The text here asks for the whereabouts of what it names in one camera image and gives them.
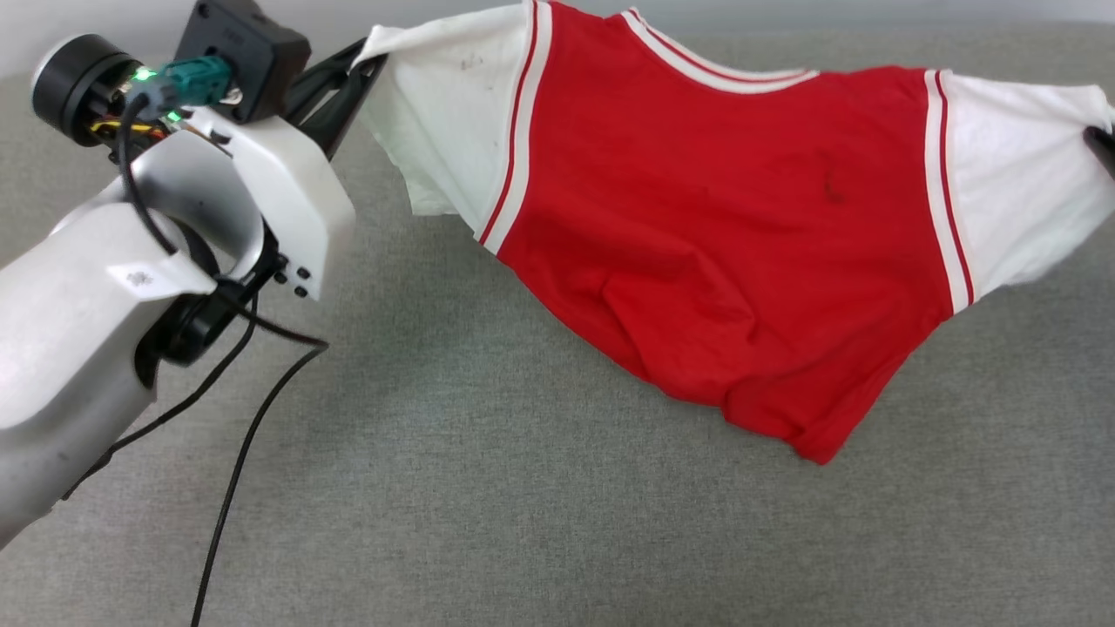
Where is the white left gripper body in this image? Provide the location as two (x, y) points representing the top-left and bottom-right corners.
(32, 33), (356, 301)

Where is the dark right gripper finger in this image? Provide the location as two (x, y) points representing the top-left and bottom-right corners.
(1085, 126), (1115, 179)

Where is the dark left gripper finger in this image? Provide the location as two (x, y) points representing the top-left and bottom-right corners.
(283, 38), (371, 118)
(301, 54), (389, 162)

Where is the red and white T-shirt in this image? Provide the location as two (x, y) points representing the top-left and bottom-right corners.
(353, 0), (1115, 465)

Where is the teal camera cable connector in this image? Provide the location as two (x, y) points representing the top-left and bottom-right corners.
(131, 57), (236, 123)

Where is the thin black cable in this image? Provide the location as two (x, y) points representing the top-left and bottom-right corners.
(61, 296), (262, 502)

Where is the thick black cable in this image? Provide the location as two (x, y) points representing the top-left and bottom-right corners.
(118, 91), (330, 627)

